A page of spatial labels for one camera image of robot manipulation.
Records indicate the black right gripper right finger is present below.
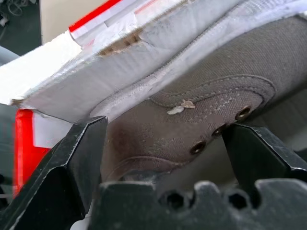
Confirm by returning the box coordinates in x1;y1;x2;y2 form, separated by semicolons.
222;122;307;185

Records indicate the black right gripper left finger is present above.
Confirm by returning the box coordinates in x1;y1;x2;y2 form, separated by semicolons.
0;115;108;230

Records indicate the grey canvas shoe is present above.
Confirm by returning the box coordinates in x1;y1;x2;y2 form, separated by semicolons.
90;0;307;186

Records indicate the white and red shoebox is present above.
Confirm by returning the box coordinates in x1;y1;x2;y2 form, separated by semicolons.
0;0;243;199

